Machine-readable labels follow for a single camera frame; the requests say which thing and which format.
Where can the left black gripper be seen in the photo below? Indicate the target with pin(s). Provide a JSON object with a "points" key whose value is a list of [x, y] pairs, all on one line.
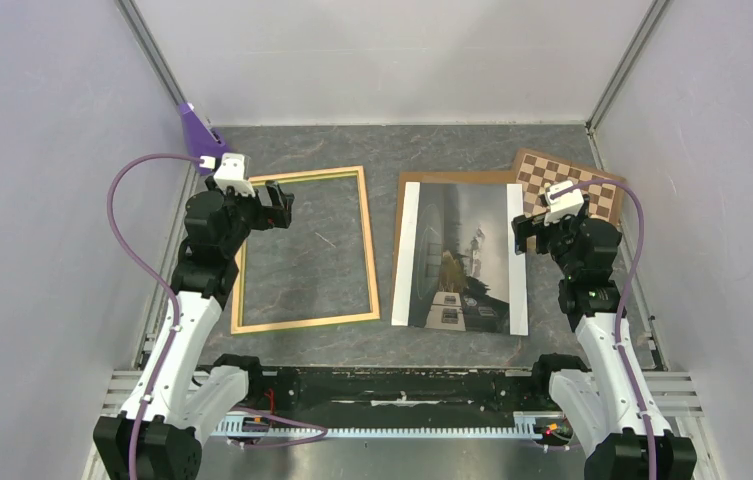
{"points": [[273, 216]]}

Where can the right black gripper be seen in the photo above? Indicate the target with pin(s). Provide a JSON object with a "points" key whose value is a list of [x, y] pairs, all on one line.
{"points": [[524, 227]]}

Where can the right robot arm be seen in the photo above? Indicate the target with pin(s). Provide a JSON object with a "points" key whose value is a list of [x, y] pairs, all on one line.
{"points": [[605, 396]]}

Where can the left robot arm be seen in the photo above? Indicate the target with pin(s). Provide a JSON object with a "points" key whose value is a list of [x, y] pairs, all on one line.
{"points": [[160, 430]]}

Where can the landscape photo print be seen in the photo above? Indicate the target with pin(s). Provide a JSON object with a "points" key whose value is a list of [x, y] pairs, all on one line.
{"points": [[455, 258]]}

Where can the wooden chessboard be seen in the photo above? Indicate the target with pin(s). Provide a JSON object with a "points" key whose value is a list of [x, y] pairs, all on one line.
{"points": [[535, 170]]}

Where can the purple plastic stand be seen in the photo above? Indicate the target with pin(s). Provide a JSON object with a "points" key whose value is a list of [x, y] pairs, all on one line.
{"points": [[200, 138]]}

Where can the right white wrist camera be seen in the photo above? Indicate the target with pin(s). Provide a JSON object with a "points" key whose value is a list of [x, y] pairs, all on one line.
{"points": [[562, 199]]}

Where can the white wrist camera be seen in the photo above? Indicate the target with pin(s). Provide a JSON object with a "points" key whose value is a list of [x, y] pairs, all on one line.
{"points": [[229, 174], [562, 199]]}

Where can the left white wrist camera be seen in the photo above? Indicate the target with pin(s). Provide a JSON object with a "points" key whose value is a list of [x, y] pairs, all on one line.
{"points": [[229, 174]]}

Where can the brown frame backing board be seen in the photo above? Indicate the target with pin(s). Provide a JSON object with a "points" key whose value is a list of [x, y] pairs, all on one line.
{"points": [[455, 177]]}

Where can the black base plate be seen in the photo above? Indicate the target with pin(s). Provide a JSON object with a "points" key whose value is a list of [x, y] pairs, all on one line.
{"points": [[402, 398]]}

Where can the white slotted cable duct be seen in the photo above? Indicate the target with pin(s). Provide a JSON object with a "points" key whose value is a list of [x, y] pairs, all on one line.
{"points": [[520, 427]]}

